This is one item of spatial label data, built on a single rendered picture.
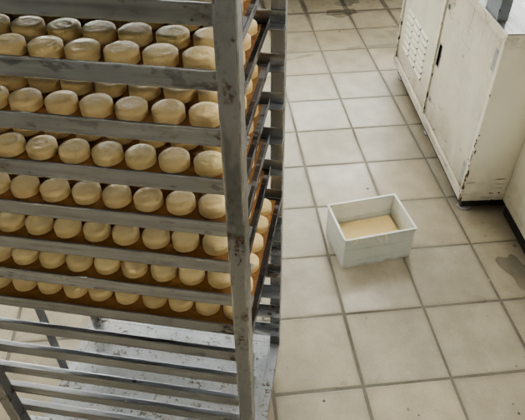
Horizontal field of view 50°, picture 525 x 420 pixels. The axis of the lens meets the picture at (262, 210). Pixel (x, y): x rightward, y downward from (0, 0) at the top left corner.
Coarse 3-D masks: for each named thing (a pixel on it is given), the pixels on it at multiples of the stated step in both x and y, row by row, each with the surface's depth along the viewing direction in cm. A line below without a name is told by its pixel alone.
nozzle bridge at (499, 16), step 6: (492, 0) 203; (498, 0) 199; (504, 0) 196; (510, 0) 196; (486, 6) 209; (492, 6) 204; (498, 6) 199; (504, 6) 197; (510, 6) 198; (492, 12) 204; (498, 12) 199; (504, 12) 199; (498, 18) 200; (504, 18) 201
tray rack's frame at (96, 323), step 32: (96, 320) 190; (128, 352) 181; (160, 352) 181; (256, 352) 181; (0, 384) 135; (64, 384) 173; (192, 384) 172; (224, 384) 172; (256, 384) 172; (64, 416) 165; (160, 416) 165
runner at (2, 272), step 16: (0, 272) 110; (16, 272) 109; (32, 272) 108; (48, 272) 108; (96, 288) 109; (112, 288) 108; (128, 288) 107; (144, 288) 106; (160, 288) 105; (176, 288) 105; (224, 304) 105
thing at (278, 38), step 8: (272, 0) 109; (280, 0) 109; (272, 8) 110; (280, 8) 110; (272, 32) 113; (280, 32) 113; (272, 40) 114; (280, 40) 114; (272, 48) 116; (280, 48) 115; (272, 72) 119; (272, 80) 120; (280, 80) 120; (272, 88) 122; (280, 88) 121; (272, 112) 126; (280, 112) 125; (272, 120) 127; (280, 120) 127; (272, 152) 133; (280, 152) 133; (272, 184) 139; (280, 184) 139; (280, 208) 144; (280, 232) 150; (280, 240) 152; (272, 256) 156; (280, 256) 156; (280, 272) 160; (272, 280) 163; (280, 280) 163; (280, 288) 165; (280, 296) 168; (280, 304) 171; (280, 312) 175; (272, 320) 175; (280, 320) 178; (280, 328) 182; (272, 336) 181
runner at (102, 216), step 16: (0, 208) 98; (16, 208) 97; (32, 208) 96; (48, 208) 96; (64, 208) 95; (80, 208) 94; (96, 208) 94; (128, 224) 95; (144, 224) 95; (160, 224) 94; (176, 224) 93; (192, 224) 93; (208, 224) 92; (224, 224) 92
